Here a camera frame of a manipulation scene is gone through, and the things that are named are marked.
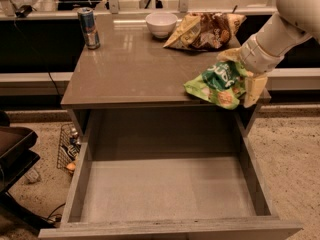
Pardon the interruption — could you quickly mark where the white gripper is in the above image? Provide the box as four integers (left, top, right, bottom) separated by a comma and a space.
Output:
217, 34, 283, 108

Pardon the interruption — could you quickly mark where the green rice chip bag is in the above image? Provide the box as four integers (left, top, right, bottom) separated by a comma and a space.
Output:
184, 61, 252, 110

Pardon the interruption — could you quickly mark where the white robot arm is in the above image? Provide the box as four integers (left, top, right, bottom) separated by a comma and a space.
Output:
217, 0, 320, 108

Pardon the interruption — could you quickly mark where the brown chip bag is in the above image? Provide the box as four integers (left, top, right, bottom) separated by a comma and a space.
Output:
164, 12, 246, 51

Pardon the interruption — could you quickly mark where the red bull can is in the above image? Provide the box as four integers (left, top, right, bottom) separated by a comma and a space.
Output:
77, 7, 100, 49

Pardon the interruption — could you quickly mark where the white bowl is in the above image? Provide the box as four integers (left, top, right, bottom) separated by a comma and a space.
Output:
145, 12, 178, 38

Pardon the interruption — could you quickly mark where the grey cabinet with open drawer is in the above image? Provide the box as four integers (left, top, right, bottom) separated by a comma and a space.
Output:
39, 14, 301, 240

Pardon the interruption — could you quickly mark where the black device on ledge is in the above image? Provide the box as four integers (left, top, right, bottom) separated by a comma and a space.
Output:
15, 5, 33, 18

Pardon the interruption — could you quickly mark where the black chair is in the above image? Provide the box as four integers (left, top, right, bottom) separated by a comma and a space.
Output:
0, 111, 53, 231

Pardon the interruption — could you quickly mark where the wire basket with items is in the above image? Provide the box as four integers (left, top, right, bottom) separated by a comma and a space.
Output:
57, 123, 81, 175

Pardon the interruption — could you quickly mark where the black cable on floor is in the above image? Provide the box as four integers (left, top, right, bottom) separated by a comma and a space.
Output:
44, 202, 67, 223

